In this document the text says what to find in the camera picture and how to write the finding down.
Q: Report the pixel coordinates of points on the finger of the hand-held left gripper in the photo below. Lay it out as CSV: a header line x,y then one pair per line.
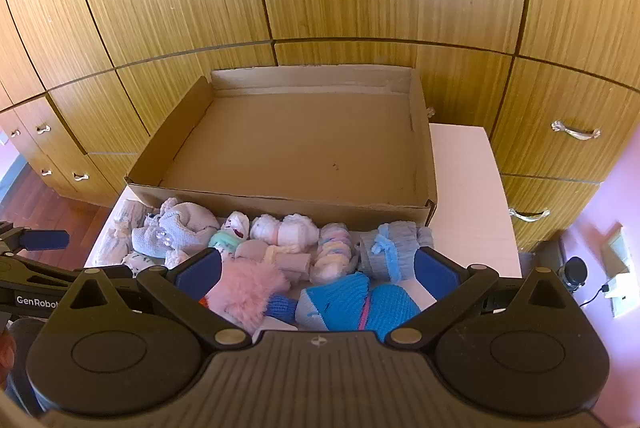
x,y
45,239
40,269

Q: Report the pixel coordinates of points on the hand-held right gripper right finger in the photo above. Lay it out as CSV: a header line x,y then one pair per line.
x,y
440,275

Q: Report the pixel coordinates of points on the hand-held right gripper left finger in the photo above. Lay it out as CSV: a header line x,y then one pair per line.
x,y
200,270

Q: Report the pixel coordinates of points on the white socks mint fluffy band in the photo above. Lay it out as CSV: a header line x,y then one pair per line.
x,y
225,240

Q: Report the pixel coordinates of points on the pink fluffy plush monster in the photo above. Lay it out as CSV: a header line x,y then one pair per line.
x,y
240,293

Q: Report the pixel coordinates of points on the pale lavender knit socks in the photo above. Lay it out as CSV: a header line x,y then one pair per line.
x,y
170,228

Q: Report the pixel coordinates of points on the grey socks with blue band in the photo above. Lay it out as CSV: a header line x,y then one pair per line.
x,y
395,248

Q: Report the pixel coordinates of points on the mauve sock roll cream band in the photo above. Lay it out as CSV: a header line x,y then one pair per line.
x,y
272,258

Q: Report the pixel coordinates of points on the blue knit sock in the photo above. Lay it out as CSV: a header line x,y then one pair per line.
x,y
282,308

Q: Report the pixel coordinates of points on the blue socks with pink band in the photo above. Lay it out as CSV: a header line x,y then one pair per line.
x,y
350,303

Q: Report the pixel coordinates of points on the pastel striped fluffy socks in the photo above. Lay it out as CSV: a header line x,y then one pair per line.
x,y
332,253

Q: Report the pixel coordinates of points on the cardboard box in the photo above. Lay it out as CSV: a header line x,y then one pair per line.
x,y
300,143

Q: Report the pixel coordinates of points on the white fluffy socks pink band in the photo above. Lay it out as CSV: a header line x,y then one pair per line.
x,y
285,230

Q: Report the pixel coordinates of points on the black round device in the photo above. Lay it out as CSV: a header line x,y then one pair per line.
x,y
573,273

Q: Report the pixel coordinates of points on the white wall plate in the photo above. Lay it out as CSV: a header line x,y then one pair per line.
x,y
612,248

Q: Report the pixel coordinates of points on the white wall charger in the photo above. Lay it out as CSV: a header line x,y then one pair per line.
x,y
621,294

